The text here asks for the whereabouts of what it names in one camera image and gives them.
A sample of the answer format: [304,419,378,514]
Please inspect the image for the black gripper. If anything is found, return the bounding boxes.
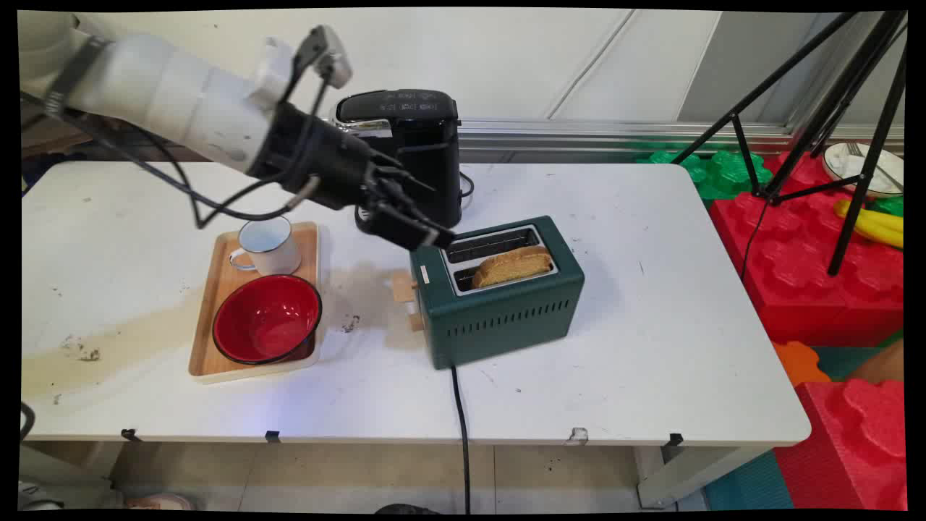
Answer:
[248,101,458,253]

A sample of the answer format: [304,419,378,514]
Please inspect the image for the black coffee machine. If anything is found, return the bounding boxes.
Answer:
[331,89,475,234]

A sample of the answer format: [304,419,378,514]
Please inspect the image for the toasted bread slice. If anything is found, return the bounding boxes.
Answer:
[472,245,554,290]

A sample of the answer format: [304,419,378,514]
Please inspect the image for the white enamel mug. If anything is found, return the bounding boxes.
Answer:
[229,215,302,277]

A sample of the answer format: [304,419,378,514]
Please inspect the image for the green two-slot toaster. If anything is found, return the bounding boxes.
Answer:
[391,215,585,371]

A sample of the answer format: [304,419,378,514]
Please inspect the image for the red enamel bowl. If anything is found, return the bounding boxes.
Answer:
[212,274,323,365]

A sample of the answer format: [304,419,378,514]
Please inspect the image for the wooden serving tray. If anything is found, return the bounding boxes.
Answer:
[188,221,323,384]

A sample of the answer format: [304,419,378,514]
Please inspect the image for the green foam block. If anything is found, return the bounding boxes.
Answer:
[637,148,775,202]

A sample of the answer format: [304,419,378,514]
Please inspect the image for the large red foam block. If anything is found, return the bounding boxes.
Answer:
[708,151,905,348]

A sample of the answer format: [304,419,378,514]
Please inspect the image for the orange foam block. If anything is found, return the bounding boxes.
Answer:
[771,340,833,388]

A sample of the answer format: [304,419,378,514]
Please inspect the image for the white bowl with fork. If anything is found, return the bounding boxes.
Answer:
[823,142,905,199]

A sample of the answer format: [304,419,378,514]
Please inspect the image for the yellow banana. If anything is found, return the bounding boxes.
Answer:
[833,199,905,250]

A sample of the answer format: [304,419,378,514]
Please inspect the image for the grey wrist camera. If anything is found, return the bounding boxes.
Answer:
[293,25,354,90]

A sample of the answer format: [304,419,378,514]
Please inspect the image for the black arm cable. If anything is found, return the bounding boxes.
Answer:
[20,58,341,231]

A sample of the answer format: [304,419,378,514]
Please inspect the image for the black toaster power cord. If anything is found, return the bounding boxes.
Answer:
[451,364,472,514]

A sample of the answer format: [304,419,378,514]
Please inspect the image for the black camera tripod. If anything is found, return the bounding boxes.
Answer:
[673,11,909,277]

